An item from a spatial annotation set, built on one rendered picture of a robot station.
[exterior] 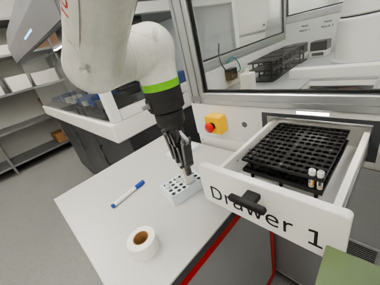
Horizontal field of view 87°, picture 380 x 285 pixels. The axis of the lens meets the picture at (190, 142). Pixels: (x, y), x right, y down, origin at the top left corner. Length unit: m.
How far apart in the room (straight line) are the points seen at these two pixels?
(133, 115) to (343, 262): 0.97
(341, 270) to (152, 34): 0.50
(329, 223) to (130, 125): 0.94
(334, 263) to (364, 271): 0.03
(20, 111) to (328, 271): 4.29
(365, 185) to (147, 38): 0.66
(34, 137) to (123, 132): 3.41
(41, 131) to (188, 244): 4.06
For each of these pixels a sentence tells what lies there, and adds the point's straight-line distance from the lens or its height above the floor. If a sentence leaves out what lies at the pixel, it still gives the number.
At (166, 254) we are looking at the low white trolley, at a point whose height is 0.76.
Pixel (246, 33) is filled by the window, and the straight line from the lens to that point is 0.68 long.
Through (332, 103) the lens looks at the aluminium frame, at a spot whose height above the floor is 0.97.
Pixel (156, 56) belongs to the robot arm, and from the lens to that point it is 0.45.
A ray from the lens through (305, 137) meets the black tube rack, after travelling 0.61.
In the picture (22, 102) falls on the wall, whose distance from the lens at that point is 4.34.
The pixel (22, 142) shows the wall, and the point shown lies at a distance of 4.40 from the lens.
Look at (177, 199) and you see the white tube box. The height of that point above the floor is 0.78.
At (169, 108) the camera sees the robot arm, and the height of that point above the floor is 1.06.
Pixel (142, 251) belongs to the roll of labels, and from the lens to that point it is 0.52.
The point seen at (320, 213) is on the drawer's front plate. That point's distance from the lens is 0.37.
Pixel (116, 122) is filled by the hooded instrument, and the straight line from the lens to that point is 1.07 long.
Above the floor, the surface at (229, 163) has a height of 0.89.
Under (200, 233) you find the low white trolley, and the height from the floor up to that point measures 0.76.
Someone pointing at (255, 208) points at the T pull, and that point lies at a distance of 0.38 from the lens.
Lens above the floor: 1.19
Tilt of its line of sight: 27 degrees down
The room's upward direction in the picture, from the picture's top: 14 degrees counter-clockwise
